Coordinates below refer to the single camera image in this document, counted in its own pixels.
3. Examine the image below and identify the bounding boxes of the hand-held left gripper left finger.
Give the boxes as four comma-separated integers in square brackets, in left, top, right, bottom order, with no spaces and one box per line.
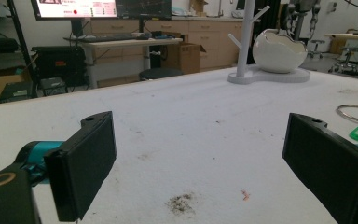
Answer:
[43,110,117,223]

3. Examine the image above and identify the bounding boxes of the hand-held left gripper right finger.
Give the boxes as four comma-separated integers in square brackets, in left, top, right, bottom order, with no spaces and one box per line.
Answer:
[282,112,358,224]

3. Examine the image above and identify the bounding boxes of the black equipment case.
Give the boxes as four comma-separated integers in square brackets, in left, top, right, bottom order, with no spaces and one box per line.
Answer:
[31,45,88,88]

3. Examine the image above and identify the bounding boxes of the flat cardboard box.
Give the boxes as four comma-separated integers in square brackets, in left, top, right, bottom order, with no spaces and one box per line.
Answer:
[0,72,32,101]

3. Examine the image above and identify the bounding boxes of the white office desk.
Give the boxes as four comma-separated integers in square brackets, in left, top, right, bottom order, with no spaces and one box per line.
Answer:
[62,36,184,90]

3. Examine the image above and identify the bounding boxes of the black round stool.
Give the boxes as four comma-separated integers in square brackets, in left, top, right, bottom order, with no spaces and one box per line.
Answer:
[139,67,184,82]

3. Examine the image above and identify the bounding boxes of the wooden side table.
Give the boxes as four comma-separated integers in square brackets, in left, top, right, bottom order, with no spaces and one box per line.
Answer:
[324,31,358,80]

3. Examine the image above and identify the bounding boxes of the white eggshell-shaped bowl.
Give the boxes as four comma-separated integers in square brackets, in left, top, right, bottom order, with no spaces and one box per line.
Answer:
[252,28,309,75]

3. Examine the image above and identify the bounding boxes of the black keyboard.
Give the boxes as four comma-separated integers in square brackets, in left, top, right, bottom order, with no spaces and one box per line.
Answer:
[77,33,138,44]

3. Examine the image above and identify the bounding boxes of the black metal shelf rack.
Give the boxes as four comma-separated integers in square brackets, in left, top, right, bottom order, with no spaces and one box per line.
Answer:
[0,0,40,99]

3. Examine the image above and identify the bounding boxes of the white tree-shaped stand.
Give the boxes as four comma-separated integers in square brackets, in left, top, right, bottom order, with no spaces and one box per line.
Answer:
[227,0,311,86]

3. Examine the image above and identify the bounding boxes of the brown cardboard box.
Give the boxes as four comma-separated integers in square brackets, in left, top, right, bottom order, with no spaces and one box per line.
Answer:
[161,42,207,76]

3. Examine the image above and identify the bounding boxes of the monitor with bright screen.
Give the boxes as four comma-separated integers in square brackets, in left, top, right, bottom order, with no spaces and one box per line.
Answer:
[31,0,118,21]

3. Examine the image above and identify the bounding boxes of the dark monitor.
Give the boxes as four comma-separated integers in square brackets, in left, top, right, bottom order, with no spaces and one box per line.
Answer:
[115,0,172,21]

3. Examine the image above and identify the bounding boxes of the wooden cabinet row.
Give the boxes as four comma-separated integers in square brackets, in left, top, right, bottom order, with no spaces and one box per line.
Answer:
[88,17,245,73]

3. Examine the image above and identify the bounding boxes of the metal key ring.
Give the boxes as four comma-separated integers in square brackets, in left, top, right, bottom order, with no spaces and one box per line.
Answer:
[336,104,358,127]

